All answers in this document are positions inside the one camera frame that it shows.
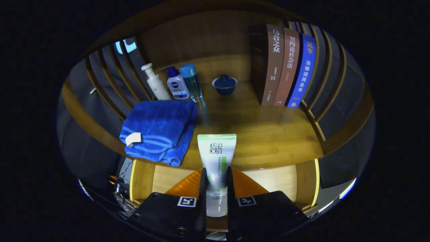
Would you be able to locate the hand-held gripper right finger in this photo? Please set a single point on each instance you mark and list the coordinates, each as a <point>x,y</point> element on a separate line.
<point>230,215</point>

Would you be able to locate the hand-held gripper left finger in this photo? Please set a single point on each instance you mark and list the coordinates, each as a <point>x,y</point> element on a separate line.
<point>201,208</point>

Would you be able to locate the wooden drawer with black knob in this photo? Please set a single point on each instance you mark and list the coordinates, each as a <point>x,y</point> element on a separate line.
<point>268,181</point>

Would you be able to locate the white and green cleanser tube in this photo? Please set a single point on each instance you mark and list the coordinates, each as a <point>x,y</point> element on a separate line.
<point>216,154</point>

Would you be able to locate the wooden countertop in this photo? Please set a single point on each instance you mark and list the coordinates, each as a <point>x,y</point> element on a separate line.
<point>262,134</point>

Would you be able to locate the wooden cabinet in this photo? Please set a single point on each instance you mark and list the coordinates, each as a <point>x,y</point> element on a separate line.
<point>201,37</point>

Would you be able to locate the folded blue towel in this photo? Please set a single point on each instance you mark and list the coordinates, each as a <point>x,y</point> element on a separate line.
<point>158,127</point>

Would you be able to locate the clear teal bottle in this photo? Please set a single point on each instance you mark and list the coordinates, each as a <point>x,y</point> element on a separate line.
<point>193,84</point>

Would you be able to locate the white lotion bottle blue cap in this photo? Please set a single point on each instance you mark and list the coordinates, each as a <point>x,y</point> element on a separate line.
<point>178,85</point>

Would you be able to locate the dark blue lidded teacup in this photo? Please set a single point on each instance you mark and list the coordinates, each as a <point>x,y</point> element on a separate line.
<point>224,84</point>

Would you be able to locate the white pump bottle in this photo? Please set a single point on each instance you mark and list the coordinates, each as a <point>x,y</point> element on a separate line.
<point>158,85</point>

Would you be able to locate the dark brown book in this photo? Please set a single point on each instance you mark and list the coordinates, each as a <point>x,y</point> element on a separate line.
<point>272,67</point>

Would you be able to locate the reddish brown book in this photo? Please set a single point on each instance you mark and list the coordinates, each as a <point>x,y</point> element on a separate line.
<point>289,70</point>

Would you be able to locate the blue book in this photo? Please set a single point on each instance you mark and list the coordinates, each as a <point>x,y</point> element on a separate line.
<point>304,74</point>

